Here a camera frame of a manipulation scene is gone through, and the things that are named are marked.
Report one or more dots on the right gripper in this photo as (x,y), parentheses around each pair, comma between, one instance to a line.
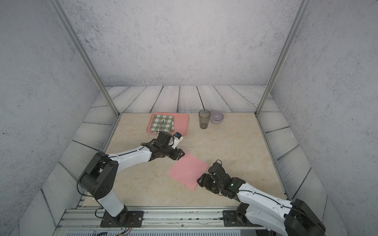
(205,178)

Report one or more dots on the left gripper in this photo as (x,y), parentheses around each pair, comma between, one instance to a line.
(176,156)

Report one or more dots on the pink square paper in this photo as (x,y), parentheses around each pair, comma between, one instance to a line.
(187,170)

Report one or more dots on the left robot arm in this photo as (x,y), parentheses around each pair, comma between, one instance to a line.
(100,174)

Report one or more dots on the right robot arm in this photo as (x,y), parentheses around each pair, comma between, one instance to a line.
(256,207)

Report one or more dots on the green checkered cloth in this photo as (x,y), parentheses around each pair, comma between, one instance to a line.
(161,123)

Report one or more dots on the pink plastic tray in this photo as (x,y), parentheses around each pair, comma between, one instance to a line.
(181,122)

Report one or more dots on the translucent grey plastic cup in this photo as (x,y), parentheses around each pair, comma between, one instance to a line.
(204,118)

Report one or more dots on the small lavender bowl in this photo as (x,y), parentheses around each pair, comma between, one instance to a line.
(216,117)

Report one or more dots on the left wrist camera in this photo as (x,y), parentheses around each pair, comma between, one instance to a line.
(177,138)

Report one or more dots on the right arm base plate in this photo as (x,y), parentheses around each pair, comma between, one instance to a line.
(233,218)

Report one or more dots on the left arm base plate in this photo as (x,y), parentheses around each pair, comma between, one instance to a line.
(125,219)

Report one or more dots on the aluminium front rail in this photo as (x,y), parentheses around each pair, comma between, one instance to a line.
(161,221)

